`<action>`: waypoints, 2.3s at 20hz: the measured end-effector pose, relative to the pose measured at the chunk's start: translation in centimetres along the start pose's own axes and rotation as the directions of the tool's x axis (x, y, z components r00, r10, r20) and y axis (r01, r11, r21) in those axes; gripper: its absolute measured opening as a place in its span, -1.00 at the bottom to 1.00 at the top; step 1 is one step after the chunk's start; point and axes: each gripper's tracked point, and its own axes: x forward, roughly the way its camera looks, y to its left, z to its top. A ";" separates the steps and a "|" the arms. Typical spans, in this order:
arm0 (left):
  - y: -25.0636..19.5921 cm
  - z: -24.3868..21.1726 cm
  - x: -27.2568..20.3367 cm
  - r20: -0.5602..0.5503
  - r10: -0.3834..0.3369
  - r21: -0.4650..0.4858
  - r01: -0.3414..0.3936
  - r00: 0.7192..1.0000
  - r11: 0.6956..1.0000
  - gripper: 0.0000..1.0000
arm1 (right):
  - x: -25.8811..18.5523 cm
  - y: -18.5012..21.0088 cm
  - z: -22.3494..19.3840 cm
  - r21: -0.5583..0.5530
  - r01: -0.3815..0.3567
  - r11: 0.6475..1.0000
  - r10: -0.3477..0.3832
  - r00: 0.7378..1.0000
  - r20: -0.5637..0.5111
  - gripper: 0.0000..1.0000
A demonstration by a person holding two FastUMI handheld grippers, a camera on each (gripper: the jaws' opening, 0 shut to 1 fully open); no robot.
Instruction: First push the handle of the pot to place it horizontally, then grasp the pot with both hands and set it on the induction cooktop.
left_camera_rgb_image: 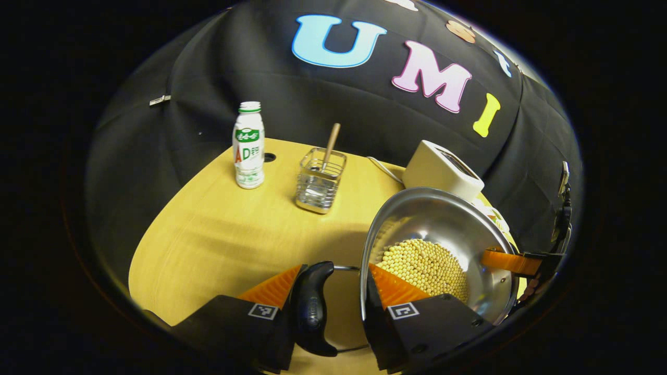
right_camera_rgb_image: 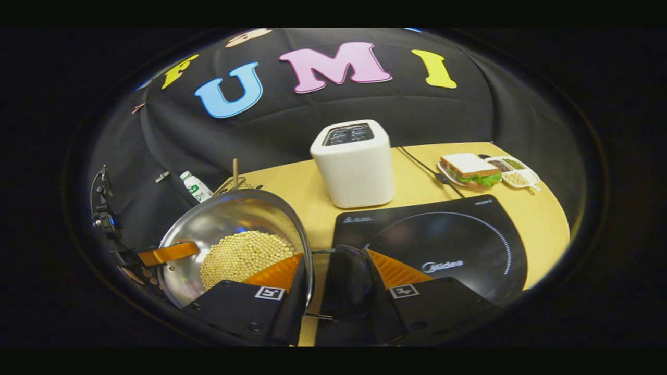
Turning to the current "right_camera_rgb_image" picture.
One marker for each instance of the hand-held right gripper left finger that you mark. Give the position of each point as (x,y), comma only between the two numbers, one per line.
(291,320)

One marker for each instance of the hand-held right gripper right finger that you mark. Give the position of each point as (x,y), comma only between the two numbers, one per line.
(443,307)

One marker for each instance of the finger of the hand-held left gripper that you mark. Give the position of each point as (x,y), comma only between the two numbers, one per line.
(140,277)
(167,253)

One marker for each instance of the black induction cooktop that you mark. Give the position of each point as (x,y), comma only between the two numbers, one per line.
(458,245)

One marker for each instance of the grey cloth clip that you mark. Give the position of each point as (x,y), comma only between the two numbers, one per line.
(162,177)

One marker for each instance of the white bottle with green label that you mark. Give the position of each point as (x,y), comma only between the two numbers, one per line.
(198,188)

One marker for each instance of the pile of yellow soybeans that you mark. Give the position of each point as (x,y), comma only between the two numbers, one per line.
(245,255)

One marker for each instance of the pink cloth clip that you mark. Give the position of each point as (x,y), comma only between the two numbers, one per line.
(138,108)

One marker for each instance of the sandwich with lettuce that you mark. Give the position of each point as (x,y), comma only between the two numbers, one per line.
(469,169)

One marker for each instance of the white divided dish with beans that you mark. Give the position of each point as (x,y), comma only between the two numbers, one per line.
(516,177)

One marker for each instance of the white toaster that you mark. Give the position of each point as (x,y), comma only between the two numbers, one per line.
(354,172)

